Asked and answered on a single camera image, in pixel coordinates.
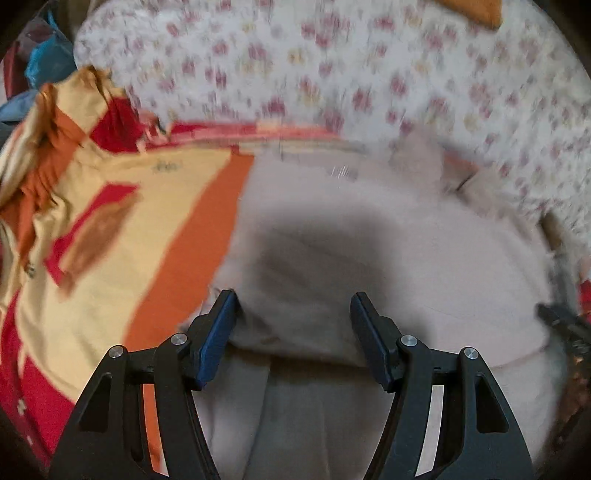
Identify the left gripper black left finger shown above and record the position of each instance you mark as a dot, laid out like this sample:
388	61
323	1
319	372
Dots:
136	417

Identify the orange red yellow blanket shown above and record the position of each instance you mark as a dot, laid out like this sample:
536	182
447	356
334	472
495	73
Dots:
109	238

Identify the orange brown checkered cushion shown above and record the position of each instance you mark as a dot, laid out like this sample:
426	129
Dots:
487	13

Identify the blue striped garment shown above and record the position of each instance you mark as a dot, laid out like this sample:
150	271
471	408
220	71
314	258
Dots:
16	108

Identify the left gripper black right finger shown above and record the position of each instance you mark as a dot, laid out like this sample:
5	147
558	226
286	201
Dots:
449	418

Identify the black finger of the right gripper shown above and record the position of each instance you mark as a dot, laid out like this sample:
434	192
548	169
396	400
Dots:
573	330

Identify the floral white quilt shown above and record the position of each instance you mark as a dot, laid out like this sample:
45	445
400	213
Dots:
518	96

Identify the teal plastic bag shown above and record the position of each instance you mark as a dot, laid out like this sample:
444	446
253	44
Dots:
50	61

